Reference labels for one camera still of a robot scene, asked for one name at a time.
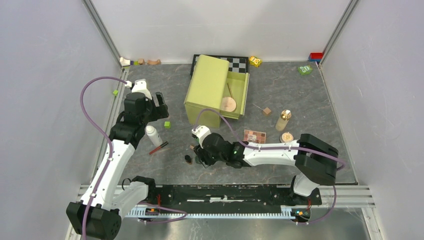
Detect eyeshadow palette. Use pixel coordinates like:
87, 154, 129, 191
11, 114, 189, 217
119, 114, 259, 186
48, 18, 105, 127
243, 129, 267, 144

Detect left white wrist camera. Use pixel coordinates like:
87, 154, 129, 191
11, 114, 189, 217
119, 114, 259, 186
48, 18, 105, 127
124, 78, 153, 100

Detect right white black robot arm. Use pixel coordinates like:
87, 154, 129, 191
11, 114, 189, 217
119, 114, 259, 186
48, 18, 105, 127
192, 130, 339, 204

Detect round wooden disc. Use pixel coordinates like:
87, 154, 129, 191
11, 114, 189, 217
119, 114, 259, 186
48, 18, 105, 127
220, 96, 237, 112

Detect beige foundation bottle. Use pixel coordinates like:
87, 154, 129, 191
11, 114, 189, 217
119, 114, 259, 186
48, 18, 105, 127
275, 109, 292, 131

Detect small green cube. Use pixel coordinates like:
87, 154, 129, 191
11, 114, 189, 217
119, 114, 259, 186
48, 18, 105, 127
164, 121, 171, 129

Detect red black pencil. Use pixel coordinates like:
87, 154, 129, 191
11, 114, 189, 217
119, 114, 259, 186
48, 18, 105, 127
149, 141, 169, 155

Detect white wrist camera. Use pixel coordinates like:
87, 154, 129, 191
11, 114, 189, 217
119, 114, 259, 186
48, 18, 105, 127
191, 125, 211, 148
124, 78, 153, 100

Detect yellow toy block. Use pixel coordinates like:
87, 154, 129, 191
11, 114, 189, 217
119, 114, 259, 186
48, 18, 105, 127
248, 56, 263, 68

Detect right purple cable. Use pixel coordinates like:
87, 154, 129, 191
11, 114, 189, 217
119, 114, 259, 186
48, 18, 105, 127
193, 108, 346, 226

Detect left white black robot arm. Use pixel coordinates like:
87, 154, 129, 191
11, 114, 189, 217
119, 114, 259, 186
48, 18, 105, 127
66, 91, 169, 240

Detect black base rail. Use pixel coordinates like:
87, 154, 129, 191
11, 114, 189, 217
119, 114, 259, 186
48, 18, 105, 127
127, 184, 322, 220

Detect green makeup organizer box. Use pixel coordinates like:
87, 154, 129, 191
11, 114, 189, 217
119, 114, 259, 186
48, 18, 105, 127
184, 54, 250, 128

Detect brown wooden cube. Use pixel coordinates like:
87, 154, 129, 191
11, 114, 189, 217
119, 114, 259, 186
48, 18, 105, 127
262, 107, 272, 116

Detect black white checkerboard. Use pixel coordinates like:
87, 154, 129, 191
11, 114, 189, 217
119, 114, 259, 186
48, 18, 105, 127
209, 54, 249, 74

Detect wooden arch block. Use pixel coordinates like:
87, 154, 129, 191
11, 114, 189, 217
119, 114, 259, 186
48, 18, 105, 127
146, 59, 162, 65

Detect small black compact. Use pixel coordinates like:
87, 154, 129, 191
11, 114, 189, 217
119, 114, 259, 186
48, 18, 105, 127
184, 155, 193, 165

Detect red blue blocks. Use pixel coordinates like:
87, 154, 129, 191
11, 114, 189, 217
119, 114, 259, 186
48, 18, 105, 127
308, 52, 324, 62

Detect white toy piece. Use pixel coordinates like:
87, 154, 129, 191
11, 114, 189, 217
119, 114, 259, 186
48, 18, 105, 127
119, 57, 132, 67

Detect white bottle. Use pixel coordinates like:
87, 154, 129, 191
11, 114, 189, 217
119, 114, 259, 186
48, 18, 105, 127
145, 125, 163, 147

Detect round powder jar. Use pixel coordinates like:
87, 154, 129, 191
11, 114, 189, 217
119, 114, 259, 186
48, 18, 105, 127
279, 132, 294, 143

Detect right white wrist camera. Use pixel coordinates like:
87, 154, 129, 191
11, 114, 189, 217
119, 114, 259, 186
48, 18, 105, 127
191, 125, 211, 148

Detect wooden stick brush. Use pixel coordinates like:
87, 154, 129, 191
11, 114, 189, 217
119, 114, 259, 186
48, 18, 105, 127
226, 82, 234, 99

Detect small tan block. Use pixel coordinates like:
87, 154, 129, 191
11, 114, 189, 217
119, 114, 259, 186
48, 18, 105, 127
137, 58, 146, 65

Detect green number block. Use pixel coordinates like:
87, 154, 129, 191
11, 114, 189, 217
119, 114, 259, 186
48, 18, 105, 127
297, 65, 313, 76

